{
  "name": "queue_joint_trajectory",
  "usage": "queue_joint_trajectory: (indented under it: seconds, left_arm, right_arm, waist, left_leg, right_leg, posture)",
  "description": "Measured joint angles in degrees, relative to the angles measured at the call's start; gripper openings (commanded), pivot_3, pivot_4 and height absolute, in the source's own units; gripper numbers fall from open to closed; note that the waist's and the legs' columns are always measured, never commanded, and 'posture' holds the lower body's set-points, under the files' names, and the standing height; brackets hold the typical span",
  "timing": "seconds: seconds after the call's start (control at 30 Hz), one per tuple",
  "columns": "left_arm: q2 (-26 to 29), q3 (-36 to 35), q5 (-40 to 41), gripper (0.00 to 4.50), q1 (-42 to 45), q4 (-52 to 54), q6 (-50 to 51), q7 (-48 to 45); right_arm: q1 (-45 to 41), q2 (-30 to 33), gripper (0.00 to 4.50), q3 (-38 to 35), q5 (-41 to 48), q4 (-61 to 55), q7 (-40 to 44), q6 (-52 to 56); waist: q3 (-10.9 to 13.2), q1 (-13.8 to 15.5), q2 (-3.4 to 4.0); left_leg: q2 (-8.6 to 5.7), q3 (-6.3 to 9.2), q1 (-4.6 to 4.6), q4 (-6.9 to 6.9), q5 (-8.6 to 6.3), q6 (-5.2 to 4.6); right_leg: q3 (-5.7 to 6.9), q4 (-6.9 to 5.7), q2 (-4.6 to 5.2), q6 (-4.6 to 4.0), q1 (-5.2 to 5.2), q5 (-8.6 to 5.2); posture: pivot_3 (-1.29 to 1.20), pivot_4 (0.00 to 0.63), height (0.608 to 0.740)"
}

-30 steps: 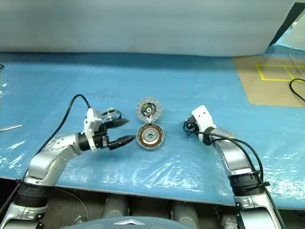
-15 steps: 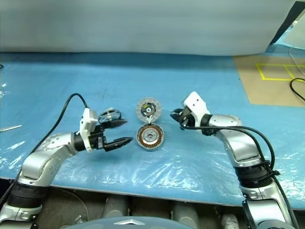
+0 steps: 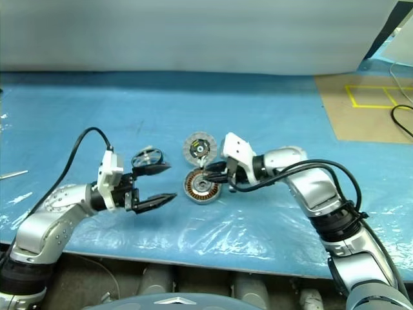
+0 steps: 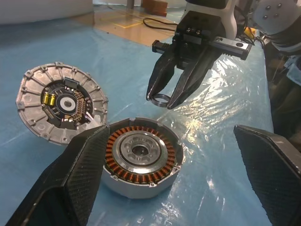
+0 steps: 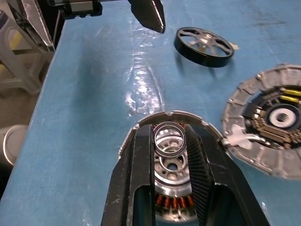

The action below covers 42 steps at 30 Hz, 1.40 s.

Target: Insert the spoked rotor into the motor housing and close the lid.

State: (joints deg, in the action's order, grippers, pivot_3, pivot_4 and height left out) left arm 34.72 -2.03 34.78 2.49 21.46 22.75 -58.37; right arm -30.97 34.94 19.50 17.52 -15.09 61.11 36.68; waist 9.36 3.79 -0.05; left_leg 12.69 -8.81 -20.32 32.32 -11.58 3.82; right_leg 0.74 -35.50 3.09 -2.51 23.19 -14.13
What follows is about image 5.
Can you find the black spoked rotor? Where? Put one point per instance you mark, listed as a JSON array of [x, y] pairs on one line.
[[200, 60]]

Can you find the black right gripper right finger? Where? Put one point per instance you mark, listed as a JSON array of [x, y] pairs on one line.
[[207, 169]]

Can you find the white plastic stool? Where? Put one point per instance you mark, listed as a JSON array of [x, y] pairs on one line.
[[21, 70]]

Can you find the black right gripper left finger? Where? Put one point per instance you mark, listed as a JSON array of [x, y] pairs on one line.
[[141, 160]]

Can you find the silver hinged motor lid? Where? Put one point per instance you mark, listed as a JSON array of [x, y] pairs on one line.
[[279, 117]]

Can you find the small yellow tape piece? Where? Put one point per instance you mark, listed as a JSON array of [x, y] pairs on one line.
[[235, 46]]

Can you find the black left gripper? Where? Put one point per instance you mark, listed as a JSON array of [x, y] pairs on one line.
[[75, 9]]

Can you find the round grey metal disc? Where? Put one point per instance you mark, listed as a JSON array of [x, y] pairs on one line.
[[172, 175]]

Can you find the white round bucket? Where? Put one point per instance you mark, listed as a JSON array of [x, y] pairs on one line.
[[14, 146]]

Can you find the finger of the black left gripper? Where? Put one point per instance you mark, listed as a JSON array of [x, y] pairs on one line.
[[150, 16]]

